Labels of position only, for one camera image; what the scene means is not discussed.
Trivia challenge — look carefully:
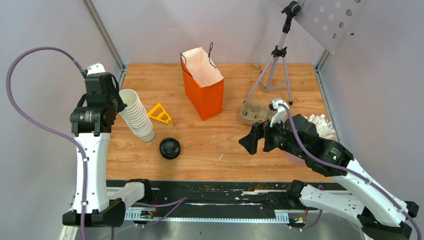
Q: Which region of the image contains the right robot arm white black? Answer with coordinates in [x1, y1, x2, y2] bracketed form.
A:
[239, 114, 423, 240]

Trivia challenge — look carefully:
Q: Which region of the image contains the stack of white paper cups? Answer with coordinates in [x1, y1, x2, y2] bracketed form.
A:
[119, 89, 156, 144]

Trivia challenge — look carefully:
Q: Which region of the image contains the black coffee cup lid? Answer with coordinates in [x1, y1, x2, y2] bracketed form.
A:
[159, 137, 181, 160]

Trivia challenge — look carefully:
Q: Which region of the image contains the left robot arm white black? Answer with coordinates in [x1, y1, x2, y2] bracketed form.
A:
[62, 62, 153, 228]

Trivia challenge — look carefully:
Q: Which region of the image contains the yellow triangular plastic piece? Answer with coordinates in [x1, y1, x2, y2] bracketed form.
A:
[147, 103, 172, 124]

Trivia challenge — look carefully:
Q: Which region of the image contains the orange paper bag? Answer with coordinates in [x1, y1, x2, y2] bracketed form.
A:
[180, 42, 224, 121]

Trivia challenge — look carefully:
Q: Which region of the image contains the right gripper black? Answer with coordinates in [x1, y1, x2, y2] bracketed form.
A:
[238, 113, 307, 160]

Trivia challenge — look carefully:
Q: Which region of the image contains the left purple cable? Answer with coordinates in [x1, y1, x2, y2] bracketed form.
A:
[5, 46, 90, 240]

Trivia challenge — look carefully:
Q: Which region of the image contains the brown cardboard cup carrier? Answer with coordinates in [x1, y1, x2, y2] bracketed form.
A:
[240, 101, 274, 125]

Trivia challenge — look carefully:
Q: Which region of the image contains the pink holder with white straws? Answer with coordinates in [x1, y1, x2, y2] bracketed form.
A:
[286, 114, 336, 165]

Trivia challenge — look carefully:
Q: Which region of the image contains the silver camera tripod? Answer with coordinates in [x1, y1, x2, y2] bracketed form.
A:
[244, 0, 305, 106]

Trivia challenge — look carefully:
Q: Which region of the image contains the perforated grey metal panel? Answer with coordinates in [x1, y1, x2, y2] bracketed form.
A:
[276, 0, 367, 55]

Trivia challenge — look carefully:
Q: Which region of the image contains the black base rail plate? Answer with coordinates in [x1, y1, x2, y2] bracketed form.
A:
[126, 180, 320, 224]

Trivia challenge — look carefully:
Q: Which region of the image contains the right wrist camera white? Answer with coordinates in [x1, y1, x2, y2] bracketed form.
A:
[268, 98, 290, 127]

